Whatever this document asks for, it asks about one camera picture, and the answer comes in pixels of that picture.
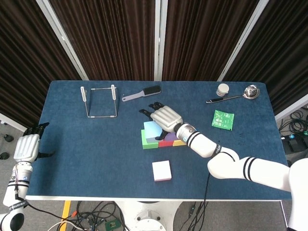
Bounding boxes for white partition frame post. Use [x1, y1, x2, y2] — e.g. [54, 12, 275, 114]
[0, 113, 37, 138]
[36, 0, 89, 81]
[216, 0, 270, 82]
[275, 93, 308, 122]
[154, 0, 168, 81]

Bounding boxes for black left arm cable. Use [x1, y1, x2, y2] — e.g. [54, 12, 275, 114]
[13, 185, 73, 221]

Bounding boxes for white pink cube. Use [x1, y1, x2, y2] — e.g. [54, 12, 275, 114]
[152, 160, 172, 182]

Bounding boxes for yellow floor tape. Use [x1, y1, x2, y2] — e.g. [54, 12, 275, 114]
[61, 201, 72, 222]

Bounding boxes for black power strip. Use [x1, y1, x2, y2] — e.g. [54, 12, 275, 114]
[280, 134, 303, 153]

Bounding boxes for green foil packet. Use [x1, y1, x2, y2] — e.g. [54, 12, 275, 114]
[211, 109, 235, 131]

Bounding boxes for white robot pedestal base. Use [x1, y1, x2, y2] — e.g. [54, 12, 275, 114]
[115, 201, 181, 231]

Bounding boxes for green circuit board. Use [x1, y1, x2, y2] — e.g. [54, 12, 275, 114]
[104, 219, 121, 231]

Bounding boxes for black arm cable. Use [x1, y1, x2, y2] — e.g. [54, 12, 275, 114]
[13, 185, 73, 221]
[203, 172, 211, 207]

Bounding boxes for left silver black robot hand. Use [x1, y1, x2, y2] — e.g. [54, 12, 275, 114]
[13, 122, 55, 163]

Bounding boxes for small white jar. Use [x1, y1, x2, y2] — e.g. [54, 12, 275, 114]
[216, 83, 230, 97]

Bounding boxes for steel ladle black handle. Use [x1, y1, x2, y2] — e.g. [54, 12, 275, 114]
[205, 84, 260, 104]

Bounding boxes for dark brown pleated curtain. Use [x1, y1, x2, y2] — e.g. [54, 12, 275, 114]
[223, 0, 308, 116]
[49, 0, 156, 81]
[162, 0, 259, 82]
[0, 0, 82, 132]

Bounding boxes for metal wire stand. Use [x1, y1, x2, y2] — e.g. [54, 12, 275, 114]
[80, 84, 119, 119]

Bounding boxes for grey brush black bristles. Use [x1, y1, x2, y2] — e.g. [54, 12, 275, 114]
[121, 85, 162, 103]

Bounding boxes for light blue cube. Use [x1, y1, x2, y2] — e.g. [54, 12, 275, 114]
[143, 121, 164, 142]

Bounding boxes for white floor cable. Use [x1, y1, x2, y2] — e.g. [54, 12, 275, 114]
[48, 220, 85, 231]

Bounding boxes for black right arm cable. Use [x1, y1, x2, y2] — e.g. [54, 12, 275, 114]
[203, 172, 211, 207]

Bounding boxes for blue felt table cover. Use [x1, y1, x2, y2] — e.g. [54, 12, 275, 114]
[20, 80, 297, 200]

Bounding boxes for green cube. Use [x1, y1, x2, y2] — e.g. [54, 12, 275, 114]
[141, 129, 159, 150]

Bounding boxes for black floor cable bundle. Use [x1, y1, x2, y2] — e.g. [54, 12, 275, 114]
[279, 108, 308, 137]
[178, 201, 210, 231]
[69, 201, 126, 231]

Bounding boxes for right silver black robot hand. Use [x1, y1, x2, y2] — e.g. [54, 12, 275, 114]
[139, 102, 183, 141]

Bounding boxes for dark grey trouser leg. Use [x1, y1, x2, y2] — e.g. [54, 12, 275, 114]
[287, 148, 308, 166]

